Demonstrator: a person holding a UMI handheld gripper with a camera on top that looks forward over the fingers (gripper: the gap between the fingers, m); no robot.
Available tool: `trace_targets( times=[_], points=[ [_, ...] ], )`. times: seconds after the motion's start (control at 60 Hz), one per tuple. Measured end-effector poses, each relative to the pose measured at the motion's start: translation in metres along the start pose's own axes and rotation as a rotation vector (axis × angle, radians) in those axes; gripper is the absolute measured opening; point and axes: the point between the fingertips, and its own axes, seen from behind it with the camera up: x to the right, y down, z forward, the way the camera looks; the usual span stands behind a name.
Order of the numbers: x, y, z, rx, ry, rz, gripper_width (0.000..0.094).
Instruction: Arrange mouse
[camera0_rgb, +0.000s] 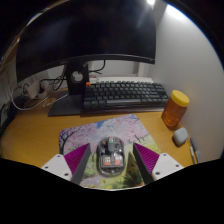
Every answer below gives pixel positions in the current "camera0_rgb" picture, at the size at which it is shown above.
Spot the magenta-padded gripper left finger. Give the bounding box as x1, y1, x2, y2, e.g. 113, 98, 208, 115
40, 142, 93, 186

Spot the dark grey mechanical keyboard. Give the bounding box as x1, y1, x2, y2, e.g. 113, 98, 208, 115
82, 80, 170, 113

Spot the transparent computer mouse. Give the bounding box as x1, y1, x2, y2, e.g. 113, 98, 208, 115
95, 136, 125, 177

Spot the white power strip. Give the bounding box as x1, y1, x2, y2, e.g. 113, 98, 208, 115
23, 79, 51, 100

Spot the orange jar with yellow lid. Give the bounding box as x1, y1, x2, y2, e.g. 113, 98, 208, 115
161, 89, 190, 128

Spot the white cable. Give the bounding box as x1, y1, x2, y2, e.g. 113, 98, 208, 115
8, 84, 70, 112

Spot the white earbuds case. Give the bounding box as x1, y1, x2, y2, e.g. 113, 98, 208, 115
172, 126, 189, 147

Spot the cherry blossom print mouse pad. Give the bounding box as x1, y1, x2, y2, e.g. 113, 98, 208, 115
58, 113, 162, 190

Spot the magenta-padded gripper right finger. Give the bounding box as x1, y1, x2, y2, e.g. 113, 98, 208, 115
132, 142, 184, 186

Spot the black curved computer monitor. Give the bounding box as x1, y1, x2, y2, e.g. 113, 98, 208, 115
15, 0, 157, 118

